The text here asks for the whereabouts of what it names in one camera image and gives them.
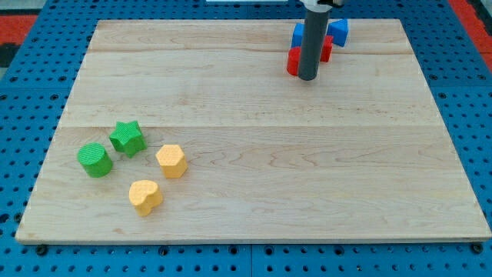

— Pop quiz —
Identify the wooden board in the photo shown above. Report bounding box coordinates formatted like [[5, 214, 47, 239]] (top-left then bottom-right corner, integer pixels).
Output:
[[15, 19, 491, 245]]

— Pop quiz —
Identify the yellow heart block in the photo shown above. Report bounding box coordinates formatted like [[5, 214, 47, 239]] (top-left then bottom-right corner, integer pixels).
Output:
[[128, 180, 163, 217]]

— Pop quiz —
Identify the yellow hexagon block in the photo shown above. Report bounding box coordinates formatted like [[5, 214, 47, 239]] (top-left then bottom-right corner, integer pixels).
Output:
[[155, 145, 188, 179]]

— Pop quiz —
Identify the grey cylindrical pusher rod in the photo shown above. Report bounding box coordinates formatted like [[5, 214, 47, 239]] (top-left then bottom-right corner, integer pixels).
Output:
[[298, 10, 331, 81]]

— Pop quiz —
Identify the blue cube block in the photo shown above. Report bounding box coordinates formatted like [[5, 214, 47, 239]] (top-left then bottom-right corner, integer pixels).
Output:
[[291, 23, 304, 48]]

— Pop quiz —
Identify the red block behind rod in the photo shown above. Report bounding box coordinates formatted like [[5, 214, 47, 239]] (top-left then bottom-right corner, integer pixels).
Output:
[[320, 35, 334, 62]]

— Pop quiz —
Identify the blue triangle block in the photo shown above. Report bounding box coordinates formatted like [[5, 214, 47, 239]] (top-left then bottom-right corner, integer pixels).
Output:
[[327, 18, 349, 47]]

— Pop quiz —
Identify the green cylinder block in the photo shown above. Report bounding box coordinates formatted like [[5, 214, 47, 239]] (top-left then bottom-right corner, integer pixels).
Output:
[[77, 142, 113, 178]]

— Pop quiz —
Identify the red cylinder block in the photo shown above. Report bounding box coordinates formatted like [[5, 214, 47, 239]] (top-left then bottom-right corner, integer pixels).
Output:
[[286, 46, 301, 76]]

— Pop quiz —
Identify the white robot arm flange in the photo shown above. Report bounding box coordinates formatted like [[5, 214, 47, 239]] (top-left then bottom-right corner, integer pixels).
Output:
[[301, 0, 345, 13]]

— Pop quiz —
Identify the green star block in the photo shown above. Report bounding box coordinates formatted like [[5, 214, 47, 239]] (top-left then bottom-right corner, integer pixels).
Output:
[[109, 121, 147, 158]]

